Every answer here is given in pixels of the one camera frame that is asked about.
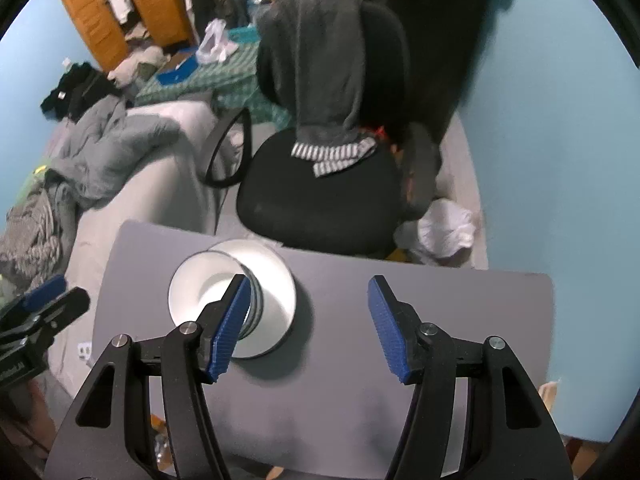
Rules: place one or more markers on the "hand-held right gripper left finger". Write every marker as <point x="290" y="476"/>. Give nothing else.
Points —
<point x="230" y="330"/>

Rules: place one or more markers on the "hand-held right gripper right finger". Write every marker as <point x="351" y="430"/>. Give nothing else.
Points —
<point x="390" y="330"/>

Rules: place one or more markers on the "wooden boards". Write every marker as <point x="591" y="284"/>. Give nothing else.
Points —
<point x="550" y="395"/>

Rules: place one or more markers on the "teal box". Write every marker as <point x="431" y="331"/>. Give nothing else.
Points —
<point x="245" y="36"/>

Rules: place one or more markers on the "black office chair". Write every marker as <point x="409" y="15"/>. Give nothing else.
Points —
<point x="320" y="210"/>

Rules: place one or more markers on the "grey knit blanket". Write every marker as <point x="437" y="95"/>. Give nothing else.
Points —
<point x="30" y="230"/>

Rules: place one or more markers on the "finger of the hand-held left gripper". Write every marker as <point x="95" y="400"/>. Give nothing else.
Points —
<point x="42" y="295"/>
<point x="65" y="310"/>

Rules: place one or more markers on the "orange wooden wardrobe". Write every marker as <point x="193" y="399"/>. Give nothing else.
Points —
<point x="150" y="5"/>

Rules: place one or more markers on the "green checkered tablecloth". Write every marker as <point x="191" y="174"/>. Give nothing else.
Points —
<point x="220" y="80"/>

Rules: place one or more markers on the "grey garment striped cuffs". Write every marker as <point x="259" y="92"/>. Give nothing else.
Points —
<point x="325" y="60"/>

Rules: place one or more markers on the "grey duvet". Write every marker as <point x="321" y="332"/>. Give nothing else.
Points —
<point x="110" y="145"/>

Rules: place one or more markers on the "flat blue box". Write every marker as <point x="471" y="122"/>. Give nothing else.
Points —
<point x="175" y="75"/>

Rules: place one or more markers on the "white plastic bag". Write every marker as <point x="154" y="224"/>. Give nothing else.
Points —
<point x="212" y="42"/>

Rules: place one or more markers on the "person's left hand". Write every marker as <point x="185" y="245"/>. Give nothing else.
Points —
<point x="35" y="410"/>

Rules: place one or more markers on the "yellow green cloth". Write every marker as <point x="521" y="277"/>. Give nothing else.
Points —
<point x="31" y="180"/>

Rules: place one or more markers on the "black hanging coats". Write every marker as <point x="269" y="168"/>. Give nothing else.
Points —
<point x="440" y="35"/>

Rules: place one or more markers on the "white crumpled bag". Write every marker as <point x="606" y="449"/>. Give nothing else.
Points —
<point x="445" y="230"/>

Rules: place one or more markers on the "beige clothes pile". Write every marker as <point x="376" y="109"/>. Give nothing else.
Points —
<point x="135" y="65"/>

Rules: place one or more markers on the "black clothes pile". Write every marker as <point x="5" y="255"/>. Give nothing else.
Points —
<point x="75" y="87"/>

